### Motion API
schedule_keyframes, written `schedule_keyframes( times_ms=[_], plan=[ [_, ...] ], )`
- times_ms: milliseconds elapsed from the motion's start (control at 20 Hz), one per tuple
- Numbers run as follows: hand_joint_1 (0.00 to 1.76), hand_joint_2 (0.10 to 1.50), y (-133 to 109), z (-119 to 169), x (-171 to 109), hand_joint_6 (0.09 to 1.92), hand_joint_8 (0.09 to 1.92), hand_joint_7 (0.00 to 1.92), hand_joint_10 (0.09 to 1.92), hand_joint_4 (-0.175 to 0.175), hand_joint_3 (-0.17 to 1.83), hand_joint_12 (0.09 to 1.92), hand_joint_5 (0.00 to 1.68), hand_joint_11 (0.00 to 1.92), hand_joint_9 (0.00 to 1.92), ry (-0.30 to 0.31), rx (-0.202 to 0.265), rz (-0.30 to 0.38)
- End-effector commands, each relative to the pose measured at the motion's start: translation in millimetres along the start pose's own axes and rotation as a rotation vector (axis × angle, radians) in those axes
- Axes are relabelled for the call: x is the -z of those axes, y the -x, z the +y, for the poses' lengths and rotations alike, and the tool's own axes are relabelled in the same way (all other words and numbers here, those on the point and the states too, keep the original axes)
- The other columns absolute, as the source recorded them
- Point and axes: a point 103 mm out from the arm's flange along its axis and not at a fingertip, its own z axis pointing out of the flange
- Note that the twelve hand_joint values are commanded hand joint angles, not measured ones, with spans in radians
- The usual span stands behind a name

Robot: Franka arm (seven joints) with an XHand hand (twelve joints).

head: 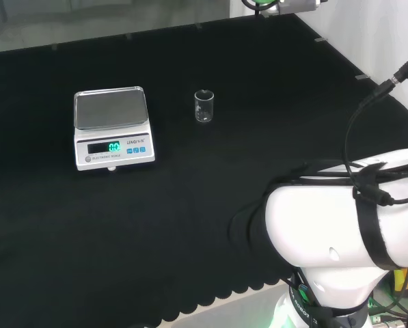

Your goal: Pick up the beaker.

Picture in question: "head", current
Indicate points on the white electronic balance steel pan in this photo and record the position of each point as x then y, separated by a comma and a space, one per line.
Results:
112, 136

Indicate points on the black bench cloth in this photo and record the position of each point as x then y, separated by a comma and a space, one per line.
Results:
176, 191

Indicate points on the small clear glass beaker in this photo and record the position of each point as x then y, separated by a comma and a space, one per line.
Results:
204, 106

